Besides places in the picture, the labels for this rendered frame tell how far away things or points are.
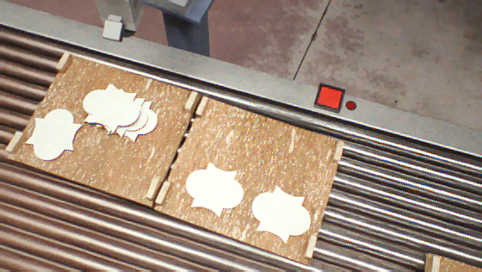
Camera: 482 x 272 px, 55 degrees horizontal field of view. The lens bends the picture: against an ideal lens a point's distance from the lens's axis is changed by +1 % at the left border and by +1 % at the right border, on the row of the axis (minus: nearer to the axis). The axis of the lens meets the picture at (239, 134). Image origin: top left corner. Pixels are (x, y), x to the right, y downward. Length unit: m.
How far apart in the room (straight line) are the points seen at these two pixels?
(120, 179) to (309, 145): 0.51
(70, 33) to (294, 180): 0.82
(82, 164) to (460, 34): 2.23
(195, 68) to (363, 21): 1.56
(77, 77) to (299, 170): 0.68
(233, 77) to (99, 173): 0.47
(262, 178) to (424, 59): 1.69
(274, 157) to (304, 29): 1.52
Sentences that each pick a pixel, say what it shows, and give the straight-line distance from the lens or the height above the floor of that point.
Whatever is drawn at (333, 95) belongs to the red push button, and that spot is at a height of 0.93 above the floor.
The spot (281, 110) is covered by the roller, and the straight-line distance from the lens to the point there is 1.33.
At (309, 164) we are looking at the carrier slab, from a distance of 1.25.
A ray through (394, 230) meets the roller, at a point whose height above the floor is 0.92.
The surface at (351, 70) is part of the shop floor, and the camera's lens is 2.57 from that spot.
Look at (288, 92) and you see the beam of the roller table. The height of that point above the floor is 0.92.
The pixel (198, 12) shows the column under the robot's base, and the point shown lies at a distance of 1.58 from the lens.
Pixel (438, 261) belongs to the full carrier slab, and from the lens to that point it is 1.24.
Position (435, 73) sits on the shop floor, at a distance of 2.71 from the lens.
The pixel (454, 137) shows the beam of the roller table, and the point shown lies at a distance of 1.43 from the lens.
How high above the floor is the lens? 2.08
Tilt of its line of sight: 65 degrees down
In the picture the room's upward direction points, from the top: 3 degrees clockwise
